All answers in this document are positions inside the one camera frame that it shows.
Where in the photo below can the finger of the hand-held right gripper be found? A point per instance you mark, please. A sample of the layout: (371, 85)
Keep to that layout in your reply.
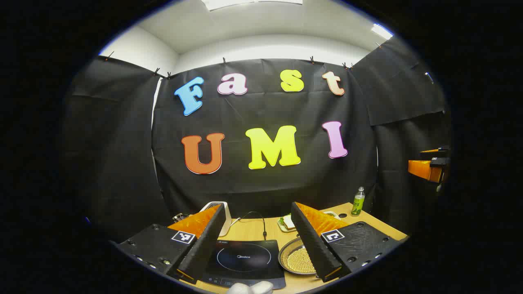
(421, 169)
(439, 152)

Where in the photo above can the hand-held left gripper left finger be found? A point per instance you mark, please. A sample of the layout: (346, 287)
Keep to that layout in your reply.
(204, 245)

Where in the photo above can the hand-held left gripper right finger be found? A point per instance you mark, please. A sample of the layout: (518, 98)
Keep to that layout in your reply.
(312, 245)

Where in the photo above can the pile of soybeans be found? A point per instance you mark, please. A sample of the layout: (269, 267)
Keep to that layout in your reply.
(300, 261)

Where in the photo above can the stainless steel pot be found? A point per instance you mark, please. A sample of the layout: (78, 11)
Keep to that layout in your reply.
(283, 256)

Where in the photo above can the black induction cooktop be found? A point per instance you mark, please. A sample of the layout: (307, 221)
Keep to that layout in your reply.
(245, 265)

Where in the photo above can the white toaster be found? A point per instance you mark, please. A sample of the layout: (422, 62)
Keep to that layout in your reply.
(226, 222)

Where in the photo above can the sandwich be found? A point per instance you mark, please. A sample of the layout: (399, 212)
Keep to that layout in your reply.
(289, 222)

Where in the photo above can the white rectangular plate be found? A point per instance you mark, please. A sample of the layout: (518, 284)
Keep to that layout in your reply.
(280, 224)

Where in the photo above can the green drink bottle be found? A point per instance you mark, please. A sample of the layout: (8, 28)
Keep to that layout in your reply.
(358, 204)

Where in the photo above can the ceiling light panel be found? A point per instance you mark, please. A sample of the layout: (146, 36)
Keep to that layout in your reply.
(382, 31)
(253, 3)

